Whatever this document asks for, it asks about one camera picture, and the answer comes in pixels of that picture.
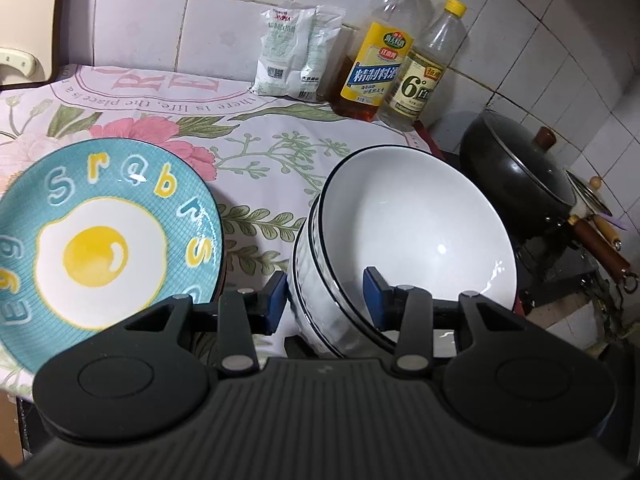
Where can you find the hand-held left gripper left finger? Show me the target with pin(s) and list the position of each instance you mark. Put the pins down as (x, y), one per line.
(276, 302)

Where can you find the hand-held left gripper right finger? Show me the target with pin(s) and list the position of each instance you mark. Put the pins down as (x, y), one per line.
(375, 295)

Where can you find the blue fried egg plate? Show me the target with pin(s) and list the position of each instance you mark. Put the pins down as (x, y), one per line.
(100, 255)

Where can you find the floral tablecloth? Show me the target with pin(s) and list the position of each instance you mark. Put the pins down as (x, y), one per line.
(260, 160)

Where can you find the black gas stove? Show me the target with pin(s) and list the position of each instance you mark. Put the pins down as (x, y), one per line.
(555, 270)

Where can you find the clear vinegar bottle yellow cap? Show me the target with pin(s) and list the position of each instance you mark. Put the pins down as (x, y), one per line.
(415, 90)

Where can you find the yellow label cooking wine bottle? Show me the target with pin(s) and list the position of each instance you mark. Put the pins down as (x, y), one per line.
(375, 70)

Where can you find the steel pan lid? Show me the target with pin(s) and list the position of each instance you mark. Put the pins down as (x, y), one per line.
(592, 200)

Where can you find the white seasoning packet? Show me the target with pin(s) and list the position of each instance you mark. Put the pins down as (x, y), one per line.
(280, 55)
(322, 45)

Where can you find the white cutting board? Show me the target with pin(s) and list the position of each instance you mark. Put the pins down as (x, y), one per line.
(30, 5)

